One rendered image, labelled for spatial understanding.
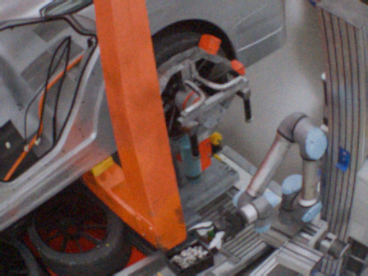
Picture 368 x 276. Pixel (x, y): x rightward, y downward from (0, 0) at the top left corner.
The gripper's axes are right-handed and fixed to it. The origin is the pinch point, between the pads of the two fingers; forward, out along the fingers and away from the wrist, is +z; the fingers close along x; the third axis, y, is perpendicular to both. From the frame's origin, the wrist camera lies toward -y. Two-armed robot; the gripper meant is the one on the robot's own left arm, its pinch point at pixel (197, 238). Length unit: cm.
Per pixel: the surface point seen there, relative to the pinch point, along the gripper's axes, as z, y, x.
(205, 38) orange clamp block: -77, -7, 110
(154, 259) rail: -5, 75, 74
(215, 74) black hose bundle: -71, 9, 99
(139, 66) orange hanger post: -15, -45, 50
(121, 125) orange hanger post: -6, -17, 60
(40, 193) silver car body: 37, 27, 107
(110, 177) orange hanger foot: -9, 41, 109
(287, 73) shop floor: -179, 99, 192
